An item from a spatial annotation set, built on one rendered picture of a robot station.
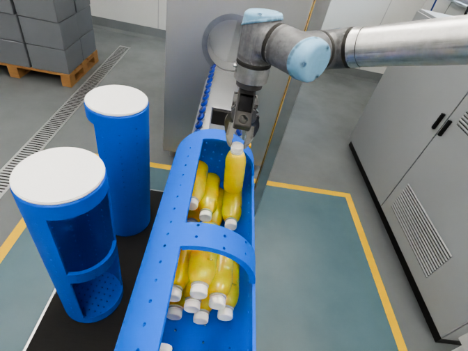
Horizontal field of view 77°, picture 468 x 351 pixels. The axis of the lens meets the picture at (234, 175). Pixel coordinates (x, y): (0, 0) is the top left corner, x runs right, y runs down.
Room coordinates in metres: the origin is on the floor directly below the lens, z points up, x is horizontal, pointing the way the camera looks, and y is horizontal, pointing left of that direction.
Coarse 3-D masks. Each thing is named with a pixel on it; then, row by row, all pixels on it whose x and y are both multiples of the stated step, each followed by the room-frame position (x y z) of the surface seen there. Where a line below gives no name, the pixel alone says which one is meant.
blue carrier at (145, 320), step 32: (192, 160) 0.66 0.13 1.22; (224, 160) 0.83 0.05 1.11; (160, 224) 0.44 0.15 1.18; (192, 224) 0.42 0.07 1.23; (224, 224) 0.65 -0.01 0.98; (160, 256) 0.34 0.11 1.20; (160, 288) 0.27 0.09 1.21; (128, 320) 0.22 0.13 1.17; (160, 320) 0.21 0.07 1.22; (192, 320) 0.33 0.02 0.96
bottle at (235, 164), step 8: (232, 152) 0.73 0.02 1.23; (232, 160) 0.71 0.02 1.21; (240, 160) 0.72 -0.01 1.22; (232, 168) 0.71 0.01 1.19; (240, 168) 0.71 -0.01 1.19; (224, 176) 0.73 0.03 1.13; (232, 176) 0.71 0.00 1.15; (240, 176) 0.72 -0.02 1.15; (224, 184) 0.72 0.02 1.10; (232, 184) 0.71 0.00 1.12; (240, 184) 0.72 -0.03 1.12; (232, 192) 0.71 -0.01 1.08
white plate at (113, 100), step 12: (96, 96) 1.15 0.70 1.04; (108, 96) 1.18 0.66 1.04; (120, 96) 1.20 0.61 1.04; (132, 96) 1.23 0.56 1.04; (144, 96) 1.26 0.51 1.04; (96, 108) 1.06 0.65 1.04; (108, 108) 1.08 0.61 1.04; (120, 108) 1.11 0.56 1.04; (132, 108) 1.13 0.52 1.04; (144, 108) 1.16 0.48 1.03
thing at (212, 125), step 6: (216, 108) 1.23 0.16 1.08; (222, 108) 1.24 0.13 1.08; (228, 108) 1.26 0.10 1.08; (216, 114) 1.22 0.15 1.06; (222, 114) 1.22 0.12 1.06; (210, 120) 1.23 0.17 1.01; (216, 120) 1.22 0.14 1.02; (222, 120) 1.22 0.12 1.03; (210, 126) 1.23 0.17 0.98; (216, 126) 1.23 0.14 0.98; (222, 126) 1.24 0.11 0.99
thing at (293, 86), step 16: (320, 0) 1.41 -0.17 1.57; (320, 16) 1.41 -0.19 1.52; (288, 80) 1.43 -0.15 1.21; (288, 96) 1.41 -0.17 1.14; (288, 112) 1.41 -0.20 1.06; (272, 128) 1.46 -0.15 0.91; (272, 144) 1.41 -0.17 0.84; (272, 160) 1.41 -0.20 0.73; (256, 192) 1.41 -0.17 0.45; (256, 208) 1.41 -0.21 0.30
